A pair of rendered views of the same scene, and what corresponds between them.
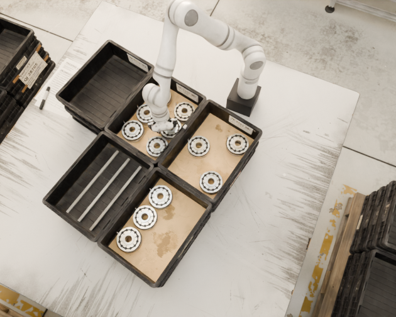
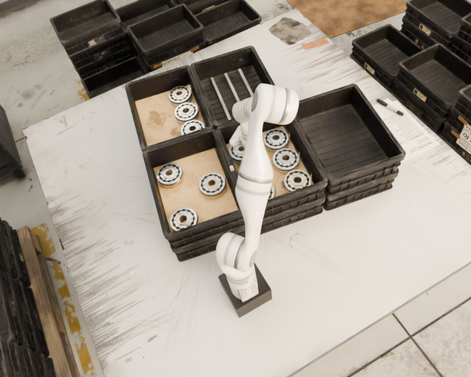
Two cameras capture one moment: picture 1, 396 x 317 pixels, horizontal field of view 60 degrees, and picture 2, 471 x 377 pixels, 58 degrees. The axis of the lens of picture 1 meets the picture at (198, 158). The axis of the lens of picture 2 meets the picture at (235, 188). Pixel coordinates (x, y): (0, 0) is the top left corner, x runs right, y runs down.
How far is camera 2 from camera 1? 1.43 m
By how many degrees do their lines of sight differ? 49
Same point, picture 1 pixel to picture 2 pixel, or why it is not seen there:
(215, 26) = (247, 147)
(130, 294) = not seen: hidden behind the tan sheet
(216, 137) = (210, 210)
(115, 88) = (344, 150)
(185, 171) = (200, 164)
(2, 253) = (254, 41)
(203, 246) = (140, 161)
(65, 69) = (422, 137)
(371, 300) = not seen: outside the picture
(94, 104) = (335, 126)
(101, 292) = not seen: hidden behind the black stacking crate
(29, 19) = not seen: outside the picture
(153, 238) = (167, 113)
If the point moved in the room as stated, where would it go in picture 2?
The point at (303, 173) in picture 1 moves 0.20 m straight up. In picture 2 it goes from (115, 293) to (94, 274)
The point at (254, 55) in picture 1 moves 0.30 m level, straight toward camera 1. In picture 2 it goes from (226, 238) to (166, 173)
